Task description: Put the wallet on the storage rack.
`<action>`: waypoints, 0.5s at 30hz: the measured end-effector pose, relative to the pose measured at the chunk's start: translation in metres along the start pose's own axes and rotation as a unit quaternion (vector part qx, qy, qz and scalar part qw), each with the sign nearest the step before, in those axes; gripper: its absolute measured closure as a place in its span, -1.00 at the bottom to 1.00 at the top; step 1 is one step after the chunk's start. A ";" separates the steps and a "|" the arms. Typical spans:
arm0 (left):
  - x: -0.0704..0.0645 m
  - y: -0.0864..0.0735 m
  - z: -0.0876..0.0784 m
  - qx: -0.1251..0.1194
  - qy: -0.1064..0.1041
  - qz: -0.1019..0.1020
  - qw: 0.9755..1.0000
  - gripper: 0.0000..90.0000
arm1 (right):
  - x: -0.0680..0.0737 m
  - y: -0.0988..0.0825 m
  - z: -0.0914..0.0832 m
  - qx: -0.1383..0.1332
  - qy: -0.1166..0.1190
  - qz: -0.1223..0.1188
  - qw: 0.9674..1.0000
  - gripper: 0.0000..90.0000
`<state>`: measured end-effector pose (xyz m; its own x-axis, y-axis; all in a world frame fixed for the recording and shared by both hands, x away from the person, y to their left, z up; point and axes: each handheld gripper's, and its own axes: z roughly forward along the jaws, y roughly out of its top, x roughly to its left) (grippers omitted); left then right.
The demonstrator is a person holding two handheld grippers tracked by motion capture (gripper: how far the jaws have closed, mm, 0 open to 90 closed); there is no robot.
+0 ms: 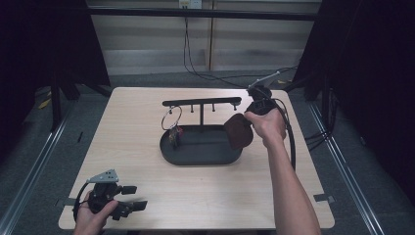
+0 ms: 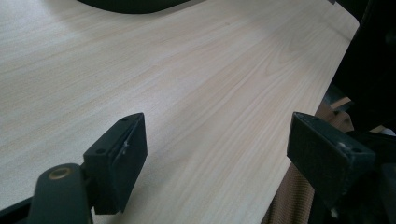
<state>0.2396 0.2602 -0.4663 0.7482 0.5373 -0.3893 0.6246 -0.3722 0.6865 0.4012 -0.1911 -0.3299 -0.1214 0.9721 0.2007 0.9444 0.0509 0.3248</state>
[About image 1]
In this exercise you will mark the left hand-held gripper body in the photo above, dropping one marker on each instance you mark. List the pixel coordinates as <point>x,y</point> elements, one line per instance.
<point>102,194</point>

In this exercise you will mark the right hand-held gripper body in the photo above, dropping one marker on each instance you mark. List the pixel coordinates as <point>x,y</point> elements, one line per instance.
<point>261,103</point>

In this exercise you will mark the brown leather pouch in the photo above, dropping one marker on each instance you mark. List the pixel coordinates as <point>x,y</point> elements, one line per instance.
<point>238,132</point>

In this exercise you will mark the bunch of keys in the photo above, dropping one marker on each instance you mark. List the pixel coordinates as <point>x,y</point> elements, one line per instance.
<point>175,133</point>

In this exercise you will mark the black key rack with tray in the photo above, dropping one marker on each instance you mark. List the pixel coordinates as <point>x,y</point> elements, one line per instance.
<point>202,147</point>

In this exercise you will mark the person's right hand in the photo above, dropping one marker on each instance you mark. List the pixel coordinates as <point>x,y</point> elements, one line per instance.
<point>267,125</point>

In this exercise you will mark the person's left hand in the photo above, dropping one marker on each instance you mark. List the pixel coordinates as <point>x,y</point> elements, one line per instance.
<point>89,222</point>

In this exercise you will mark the grey tape strip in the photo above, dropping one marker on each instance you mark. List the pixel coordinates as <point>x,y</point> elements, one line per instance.
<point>67,202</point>
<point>323,197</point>

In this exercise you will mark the black metal stand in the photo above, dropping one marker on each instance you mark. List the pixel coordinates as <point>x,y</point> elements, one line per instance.
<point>55,104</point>

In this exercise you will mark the yellow tape piece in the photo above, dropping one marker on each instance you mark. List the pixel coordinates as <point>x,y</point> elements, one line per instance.
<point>44,103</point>

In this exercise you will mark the black horizontal bar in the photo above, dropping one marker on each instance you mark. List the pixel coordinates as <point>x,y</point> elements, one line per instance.
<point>195,13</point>

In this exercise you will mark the dark curtain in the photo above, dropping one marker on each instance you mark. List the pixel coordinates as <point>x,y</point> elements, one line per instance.
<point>375,81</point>
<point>39,49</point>

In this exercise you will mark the metal floor rail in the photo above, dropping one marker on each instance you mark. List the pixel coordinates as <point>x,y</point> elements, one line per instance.
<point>32,173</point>
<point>345,169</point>

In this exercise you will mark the white wall socket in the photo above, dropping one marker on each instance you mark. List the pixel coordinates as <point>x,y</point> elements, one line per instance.
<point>190,3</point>

